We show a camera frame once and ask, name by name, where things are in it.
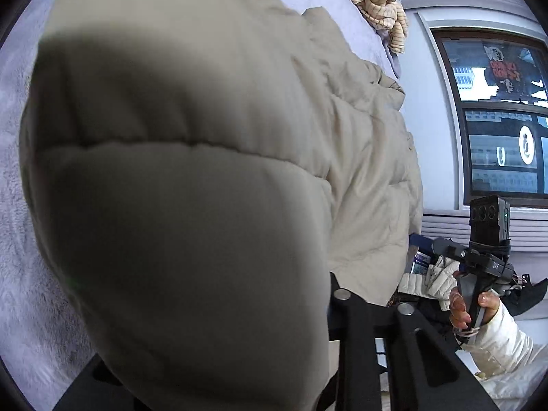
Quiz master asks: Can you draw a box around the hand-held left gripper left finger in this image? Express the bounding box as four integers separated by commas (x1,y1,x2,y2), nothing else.
51,357,148,411

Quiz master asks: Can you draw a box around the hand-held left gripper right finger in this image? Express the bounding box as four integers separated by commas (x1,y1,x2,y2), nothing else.
327,272,501,411

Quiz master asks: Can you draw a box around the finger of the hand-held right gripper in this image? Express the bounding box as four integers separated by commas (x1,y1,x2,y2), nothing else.
432,238,468,263

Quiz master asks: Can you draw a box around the beige puffer jacket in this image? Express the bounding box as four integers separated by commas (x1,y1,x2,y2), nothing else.
19,0,425,411

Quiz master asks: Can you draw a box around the person's right forearm white sleeve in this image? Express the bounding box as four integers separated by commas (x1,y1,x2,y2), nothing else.
454,302,548,411

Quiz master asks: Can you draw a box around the person's right hand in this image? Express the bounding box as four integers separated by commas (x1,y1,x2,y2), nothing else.
448,271,501,340

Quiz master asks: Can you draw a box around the blue packet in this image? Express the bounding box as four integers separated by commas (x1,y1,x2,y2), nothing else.
408,234,434,276

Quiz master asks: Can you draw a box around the white quilted garment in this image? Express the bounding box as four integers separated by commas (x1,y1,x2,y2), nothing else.
398,260,462,311

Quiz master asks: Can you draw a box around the round white window sticker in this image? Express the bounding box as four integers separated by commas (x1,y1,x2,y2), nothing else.
518,125,538,167

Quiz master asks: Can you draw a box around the dark framed window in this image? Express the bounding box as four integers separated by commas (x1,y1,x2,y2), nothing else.
428,26,548,211

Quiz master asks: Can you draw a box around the black printed window sticker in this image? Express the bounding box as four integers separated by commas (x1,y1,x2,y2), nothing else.
483,42,548,104

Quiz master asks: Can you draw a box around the cream striped garment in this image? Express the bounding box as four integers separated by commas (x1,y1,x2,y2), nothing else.
329,0,410,55

